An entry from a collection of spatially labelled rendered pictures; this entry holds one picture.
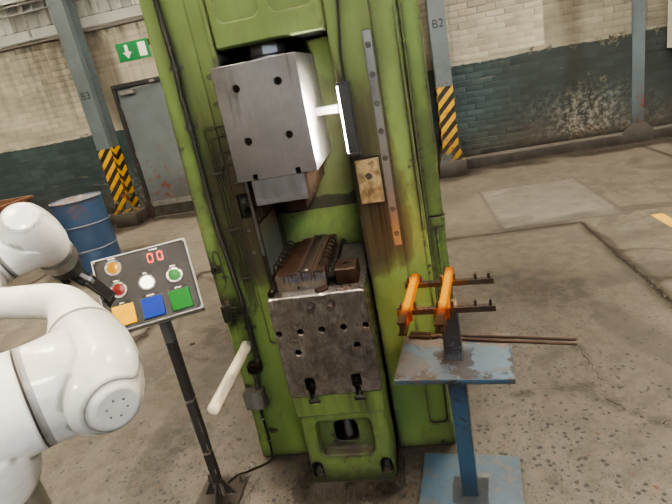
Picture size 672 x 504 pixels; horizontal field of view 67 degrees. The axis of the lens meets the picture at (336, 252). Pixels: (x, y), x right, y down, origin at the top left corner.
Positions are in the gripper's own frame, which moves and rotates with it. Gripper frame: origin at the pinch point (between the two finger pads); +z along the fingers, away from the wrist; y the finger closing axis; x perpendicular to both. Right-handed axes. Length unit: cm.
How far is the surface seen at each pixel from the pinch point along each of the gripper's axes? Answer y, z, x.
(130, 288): 10.1, 43.4, -14.3
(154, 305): -0.6, 44.6, -12.7
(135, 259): 14.0, 41.4, -24.2
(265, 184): -19, 22, -65
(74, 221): 266, 391, -126
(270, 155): -17, 15, -72
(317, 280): -49, 46, -48
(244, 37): 8, -2, -102
